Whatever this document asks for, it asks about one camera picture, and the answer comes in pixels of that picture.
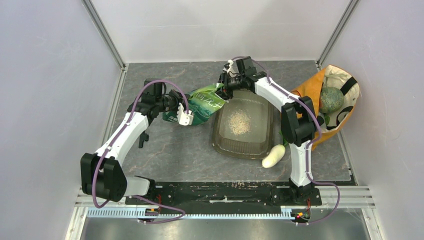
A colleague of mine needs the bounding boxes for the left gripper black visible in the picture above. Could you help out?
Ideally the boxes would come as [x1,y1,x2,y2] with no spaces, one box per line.
[156,89,191,117]

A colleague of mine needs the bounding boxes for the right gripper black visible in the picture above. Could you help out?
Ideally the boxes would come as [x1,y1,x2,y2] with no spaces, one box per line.
[206,71,245,102]

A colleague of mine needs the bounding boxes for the green litter bag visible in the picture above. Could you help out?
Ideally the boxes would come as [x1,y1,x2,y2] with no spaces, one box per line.
[162,83,227,126]

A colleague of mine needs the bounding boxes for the black bag clip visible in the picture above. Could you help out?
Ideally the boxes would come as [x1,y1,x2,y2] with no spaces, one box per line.
[138,131,150,149]

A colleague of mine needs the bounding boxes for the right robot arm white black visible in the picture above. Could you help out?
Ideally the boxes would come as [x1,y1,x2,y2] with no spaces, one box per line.
[218,56,322,205]

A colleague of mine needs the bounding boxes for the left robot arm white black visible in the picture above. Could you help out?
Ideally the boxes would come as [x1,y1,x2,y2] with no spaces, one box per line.
[80,79,193,209]

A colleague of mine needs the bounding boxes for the poured litter granules pile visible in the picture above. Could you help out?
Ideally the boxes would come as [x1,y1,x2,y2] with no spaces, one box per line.
[228,110,251,136]

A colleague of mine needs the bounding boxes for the grey plastic litter box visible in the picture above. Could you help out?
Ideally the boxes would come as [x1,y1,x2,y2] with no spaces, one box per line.
[211,90,274,160]

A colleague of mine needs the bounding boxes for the white radish toy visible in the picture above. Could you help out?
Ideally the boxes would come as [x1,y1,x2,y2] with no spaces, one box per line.
[261,144,286,169]

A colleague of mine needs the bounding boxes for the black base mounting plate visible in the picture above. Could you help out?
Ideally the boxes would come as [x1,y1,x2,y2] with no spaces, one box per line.
[125,181,322,216]

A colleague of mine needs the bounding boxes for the green melon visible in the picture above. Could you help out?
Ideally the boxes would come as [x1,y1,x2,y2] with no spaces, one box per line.
[319,86,344,114]

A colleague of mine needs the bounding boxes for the orange tote bag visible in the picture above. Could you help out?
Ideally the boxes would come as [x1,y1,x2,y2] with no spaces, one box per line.
[291,64,360,150]

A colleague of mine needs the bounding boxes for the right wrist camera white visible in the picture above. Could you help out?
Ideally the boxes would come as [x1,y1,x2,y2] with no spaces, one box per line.
[223,59,239,77]

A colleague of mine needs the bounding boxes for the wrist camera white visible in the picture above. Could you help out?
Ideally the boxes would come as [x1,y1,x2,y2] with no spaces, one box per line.
[177,103,194,126]
[223,59,239,77]

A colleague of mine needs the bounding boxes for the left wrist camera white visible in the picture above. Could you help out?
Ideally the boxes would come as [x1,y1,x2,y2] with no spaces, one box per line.
[177,103,194,126]

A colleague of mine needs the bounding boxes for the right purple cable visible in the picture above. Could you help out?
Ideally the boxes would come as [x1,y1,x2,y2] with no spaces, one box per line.
[231,56,341,226]

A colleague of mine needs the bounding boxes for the grey cable duct strip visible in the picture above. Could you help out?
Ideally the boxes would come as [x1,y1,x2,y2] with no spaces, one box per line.
[86,207,294,220]

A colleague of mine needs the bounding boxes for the aluminium frame rail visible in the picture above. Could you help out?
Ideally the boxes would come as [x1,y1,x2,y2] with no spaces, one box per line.
[74,185,377,209]

